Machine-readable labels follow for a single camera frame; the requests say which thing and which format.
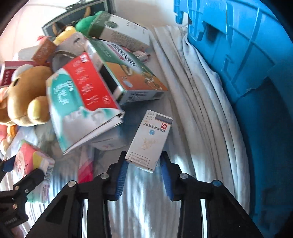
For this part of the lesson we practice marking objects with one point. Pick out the blue plastic crate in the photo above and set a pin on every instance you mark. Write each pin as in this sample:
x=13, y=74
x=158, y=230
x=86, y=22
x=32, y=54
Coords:
x=240, y=45

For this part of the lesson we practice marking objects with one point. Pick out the black gift box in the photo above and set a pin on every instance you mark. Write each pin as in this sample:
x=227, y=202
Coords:
x=61, y=20

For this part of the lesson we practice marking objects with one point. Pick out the small pink white box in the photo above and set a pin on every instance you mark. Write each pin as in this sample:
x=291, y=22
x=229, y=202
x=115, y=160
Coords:
x=142, y=56

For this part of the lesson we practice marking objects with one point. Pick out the white eye drop box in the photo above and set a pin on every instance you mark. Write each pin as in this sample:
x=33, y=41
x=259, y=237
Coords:
x=148, y=141

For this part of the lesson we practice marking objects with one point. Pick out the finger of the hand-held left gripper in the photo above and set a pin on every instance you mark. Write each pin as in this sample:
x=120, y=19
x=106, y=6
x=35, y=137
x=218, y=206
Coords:
x=9, y=166
x=29, y=180

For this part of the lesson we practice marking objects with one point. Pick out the yellow plush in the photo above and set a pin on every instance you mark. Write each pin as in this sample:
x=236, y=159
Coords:
x=66, y=32

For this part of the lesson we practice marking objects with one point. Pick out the small brown box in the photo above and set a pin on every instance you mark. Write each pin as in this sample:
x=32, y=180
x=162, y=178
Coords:
x=43, y=51

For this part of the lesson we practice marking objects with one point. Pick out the dark red box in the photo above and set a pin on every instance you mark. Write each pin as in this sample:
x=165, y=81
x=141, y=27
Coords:
x=9, y=73

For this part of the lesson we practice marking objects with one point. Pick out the tape roll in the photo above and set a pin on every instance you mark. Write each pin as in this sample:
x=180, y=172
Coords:
x=65, y=53

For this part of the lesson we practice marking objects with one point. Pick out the red teal medicine box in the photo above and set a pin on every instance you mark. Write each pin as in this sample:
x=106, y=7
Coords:
x=75, y=91

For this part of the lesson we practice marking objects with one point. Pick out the green orange medicine box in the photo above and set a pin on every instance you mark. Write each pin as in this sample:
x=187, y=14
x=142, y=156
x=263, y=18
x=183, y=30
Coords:
x=137, y=77

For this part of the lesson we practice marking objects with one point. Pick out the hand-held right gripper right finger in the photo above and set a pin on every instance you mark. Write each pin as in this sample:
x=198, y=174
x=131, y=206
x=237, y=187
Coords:
x=166, y=176

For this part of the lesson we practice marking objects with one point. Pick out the green white medicine box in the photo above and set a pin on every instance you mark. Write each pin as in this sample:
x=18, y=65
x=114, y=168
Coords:
x=123, y=32

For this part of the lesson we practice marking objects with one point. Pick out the brown bear plush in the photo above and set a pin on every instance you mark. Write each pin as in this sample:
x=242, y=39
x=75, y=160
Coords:
x=25, y=91

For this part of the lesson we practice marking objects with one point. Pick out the red packet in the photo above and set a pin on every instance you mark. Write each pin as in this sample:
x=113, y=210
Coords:
x=85, y=167

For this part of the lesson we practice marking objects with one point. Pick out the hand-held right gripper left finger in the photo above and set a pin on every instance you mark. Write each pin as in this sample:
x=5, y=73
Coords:
x=121, y=176

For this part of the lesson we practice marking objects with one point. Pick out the pink tissue pack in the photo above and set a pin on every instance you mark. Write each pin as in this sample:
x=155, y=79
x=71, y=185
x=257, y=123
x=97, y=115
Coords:
x=29, y=160

